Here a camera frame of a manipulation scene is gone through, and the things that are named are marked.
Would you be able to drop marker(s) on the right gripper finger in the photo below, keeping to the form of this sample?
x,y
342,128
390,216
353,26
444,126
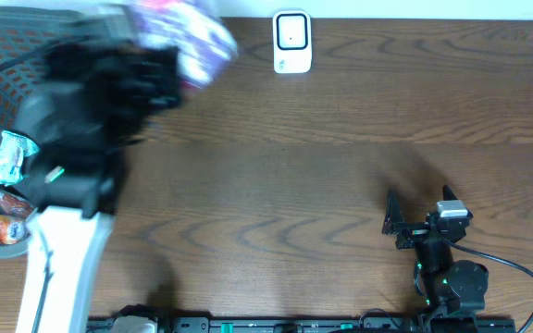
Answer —
x,y
393,216
448,194

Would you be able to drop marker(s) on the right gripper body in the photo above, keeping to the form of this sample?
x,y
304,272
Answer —
x,y
414,232

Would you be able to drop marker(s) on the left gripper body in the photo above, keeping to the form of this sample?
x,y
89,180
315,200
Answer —
x,y
143,86

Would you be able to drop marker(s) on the purple white snack package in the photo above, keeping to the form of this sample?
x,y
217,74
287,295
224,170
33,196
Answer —
x,y
205,45

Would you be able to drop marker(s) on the teal snack packet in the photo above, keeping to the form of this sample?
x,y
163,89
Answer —
x,y
14,148

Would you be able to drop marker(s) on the small orange tissue pack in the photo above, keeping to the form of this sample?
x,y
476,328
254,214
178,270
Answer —
x,y
12,230

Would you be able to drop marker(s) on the orange snack bar wrapper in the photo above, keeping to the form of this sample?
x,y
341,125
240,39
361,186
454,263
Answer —
x,y
14,205

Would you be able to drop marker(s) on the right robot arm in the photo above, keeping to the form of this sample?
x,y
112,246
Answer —
x,y
450,286

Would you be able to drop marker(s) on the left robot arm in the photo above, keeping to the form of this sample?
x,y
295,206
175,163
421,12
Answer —
x,y
74,187

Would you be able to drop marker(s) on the white barcode scanner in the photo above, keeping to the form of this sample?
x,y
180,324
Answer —
x,y
292,42

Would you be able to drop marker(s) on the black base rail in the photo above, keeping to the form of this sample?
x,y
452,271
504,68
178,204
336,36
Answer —
x,y
140,318

